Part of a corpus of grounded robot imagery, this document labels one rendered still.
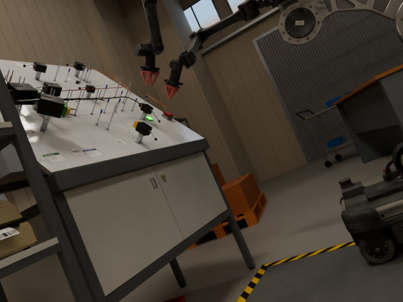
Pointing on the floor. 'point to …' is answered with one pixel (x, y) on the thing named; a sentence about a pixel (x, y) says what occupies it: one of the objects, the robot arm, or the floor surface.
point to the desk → (375, 114)
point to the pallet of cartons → (239, 202)
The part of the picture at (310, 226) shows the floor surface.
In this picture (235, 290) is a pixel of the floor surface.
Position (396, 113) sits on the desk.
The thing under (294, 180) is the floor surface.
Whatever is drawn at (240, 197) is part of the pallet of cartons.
